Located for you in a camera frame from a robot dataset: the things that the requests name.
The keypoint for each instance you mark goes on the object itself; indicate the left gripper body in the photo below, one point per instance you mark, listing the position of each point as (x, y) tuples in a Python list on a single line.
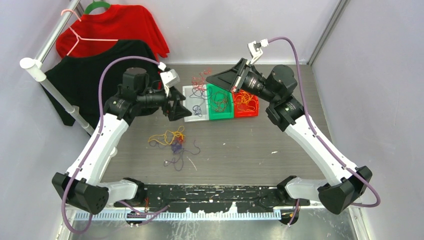
[(156, 99)]

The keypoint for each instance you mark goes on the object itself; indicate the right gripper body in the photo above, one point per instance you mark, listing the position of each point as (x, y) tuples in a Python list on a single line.
[(255, 84)]

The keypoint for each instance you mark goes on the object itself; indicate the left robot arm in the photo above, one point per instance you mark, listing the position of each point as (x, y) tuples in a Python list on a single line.
[(81, 184)]

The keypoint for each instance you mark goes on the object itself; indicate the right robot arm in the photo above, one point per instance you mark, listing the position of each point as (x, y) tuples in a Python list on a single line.
[(344, 182)]

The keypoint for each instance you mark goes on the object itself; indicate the white plastic bin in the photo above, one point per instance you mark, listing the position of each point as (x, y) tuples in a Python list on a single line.
[(197, 102)]

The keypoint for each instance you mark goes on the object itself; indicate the red plastic bin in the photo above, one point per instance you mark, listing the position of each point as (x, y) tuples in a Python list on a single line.
[(245, 104)]

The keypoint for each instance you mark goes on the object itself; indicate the green plastic bin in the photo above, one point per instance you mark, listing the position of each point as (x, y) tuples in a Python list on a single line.
[(221, 106)]

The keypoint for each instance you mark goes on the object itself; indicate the black t-shirt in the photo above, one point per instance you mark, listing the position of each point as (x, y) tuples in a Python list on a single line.
[(77, 78)]

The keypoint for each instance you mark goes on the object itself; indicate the red t-shirt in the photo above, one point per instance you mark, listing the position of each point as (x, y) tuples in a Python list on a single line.
[(121, 22)]

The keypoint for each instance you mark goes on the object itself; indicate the pink hanger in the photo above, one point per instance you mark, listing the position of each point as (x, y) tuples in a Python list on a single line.
[(78, 37)]

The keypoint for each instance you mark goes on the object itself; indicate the green hanger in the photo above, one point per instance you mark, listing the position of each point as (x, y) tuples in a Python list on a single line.
[(96, 4)]

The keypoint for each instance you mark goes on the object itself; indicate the white clothes rack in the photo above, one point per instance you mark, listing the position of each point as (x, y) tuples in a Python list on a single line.
[(33, 65)]

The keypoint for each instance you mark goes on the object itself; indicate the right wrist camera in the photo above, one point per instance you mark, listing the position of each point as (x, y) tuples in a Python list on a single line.
[(255, 50)]

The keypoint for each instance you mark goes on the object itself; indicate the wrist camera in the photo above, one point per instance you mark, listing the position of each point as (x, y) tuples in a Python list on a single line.
[(255, 50), (169, 79)]

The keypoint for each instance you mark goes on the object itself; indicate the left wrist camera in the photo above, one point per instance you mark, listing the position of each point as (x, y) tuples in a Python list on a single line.
[(169, 79)]

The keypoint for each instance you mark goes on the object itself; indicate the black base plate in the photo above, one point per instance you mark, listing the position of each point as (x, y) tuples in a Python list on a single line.
[(211, 198)]

